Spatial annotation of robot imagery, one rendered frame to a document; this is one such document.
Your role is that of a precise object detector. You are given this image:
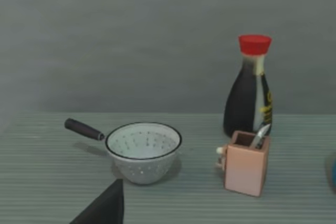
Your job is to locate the soy sauce bottle red cap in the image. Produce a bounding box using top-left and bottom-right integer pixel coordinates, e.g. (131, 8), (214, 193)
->
(223, 34), (274, 139)

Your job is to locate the metal utensil in holder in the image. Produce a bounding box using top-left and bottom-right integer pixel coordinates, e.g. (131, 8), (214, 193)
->
(252, 123), (271, 149)

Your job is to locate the blue object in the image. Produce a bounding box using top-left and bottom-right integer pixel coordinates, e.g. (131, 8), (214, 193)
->
(325, 153), (336, 193)

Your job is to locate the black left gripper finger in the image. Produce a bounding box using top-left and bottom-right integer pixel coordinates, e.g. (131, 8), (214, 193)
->
(69, 178), (125, 224)

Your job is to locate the white colander with dark handle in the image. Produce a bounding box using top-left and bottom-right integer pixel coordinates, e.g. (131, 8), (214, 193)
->
(64, 118), (183, 185)

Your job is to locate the small white knob figure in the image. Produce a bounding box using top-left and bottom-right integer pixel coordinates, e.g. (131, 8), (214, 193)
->
(215, 146), (228, 171)

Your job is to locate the pink square holder box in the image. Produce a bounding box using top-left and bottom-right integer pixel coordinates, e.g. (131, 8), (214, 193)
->
(224, 130), (270, 197)

